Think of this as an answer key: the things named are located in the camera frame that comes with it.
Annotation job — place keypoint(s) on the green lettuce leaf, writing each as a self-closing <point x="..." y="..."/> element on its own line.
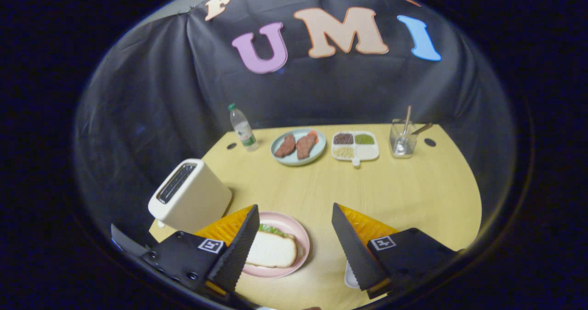
<point x="271" y="230"/>

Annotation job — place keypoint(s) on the pink plate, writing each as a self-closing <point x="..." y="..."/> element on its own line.
<point x="301" y="241"/>

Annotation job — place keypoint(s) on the light blue plate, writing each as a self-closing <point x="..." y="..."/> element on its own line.
<point x="294" y="160"/>

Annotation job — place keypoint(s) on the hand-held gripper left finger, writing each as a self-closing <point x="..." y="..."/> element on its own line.
<point x="239" y="250"/>

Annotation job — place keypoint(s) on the pile of green beans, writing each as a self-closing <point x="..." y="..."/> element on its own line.
<point x="364" y="139"/>

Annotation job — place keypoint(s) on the pile of yellow beans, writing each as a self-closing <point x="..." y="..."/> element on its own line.
<point x="343" y="152"/>

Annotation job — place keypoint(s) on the clear plastic water bottle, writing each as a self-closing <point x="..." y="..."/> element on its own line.
<point x="243" y="131"/>

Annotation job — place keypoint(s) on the orange carrot piece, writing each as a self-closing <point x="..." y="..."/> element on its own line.
<point x="314" y="135"/>

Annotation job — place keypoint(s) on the white divided dish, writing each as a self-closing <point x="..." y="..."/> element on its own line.
<point x="367" y="151"/>

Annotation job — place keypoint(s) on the black backdrop cloth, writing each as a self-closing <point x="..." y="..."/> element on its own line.
<point x="151" y="94"/>

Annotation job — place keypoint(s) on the pile of dark red beans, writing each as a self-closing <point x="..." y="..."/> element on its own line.
<point x="343" y="138"/>

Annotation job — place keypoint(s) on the white bread slice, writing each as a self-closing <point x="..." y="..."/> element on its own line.
<point x="273" y="251"/>

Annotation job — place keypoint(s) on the brown meat piece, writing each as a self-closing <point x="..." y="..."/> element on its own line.
<point x="305" y="147"/>
<point x="285" y="146"/>

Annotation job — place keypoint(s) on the white toaster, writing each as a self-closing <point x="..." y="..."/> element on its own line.
<point x="197" y="200"/>

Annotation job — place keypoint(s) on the clear glass cup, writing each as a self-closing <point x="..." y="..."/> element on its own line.
<point x="402" y="147"/>

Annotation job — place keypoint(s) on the white plate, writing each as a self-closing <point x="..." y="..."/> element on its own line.
<point x="350" y="278"/>

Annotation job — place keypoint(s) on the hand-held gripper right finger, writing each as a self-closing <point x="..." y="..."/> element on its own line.
<point x="353" y="250"/>

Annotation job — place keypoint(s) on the wooden stick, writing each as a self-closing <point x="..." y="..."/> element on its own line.
<point x="407" y="117"/>

